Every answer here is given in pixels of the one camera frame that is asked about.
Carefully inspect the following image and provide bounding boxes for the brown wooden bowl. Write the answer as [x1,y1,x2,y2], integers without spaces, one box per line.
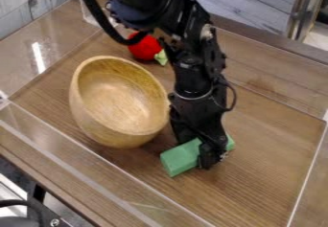
[69,56,168,149]

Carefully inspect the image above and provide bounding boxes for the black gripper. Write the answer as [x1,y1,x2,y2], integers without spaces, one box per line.
[166,86,229,170]

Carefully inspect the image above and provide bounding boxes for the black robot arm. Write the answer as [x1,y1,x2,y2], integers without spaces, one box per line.
[83,0,234,171]

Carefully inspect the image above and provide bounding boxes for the clear acrylic corner bracket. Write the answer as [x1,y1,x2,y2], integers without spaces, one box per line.
[77,0,116,28]

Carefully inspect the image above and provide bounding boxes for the black metal table frame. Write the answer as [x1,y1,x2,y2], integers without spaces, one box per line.
[0,186,75,227]

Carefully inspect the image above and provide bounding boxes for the background metal table leg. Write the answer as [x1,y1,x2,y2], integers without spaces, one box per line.
[286,0,321,41]

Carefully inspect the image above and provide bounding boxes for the clear acrylic front panel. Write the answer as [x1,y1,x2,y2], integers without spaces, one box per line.
[0,93,214,227]

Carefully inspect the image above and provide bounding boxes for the green rectangular block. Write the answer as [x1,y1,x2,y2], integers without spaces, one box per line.
[160,136,235,177]

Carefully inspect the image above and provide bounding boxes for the red plush strawberry toy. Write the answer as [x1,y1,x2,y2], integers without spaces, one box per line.
[128,35,167,66]

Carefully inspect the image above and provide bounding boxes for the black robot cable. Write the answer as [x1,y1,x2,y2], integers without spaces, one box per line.
[210,79,238,112]

